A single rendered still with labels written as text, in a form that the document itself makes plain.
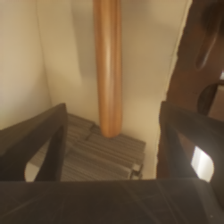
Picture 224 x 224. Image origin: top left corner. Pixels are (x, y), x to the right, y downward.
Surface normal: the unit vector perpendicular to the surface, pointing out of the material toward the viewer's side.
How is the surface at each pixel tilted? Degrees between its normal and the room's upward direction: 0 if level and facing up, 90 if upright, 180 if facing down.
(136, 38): 0
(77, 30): 0
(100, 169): 90
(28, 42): 90
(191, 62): 0
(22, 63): 90
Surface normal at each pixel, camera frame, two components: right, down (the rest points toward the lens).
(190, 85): -0.44, 0.51
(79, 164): 0.02, -0.81
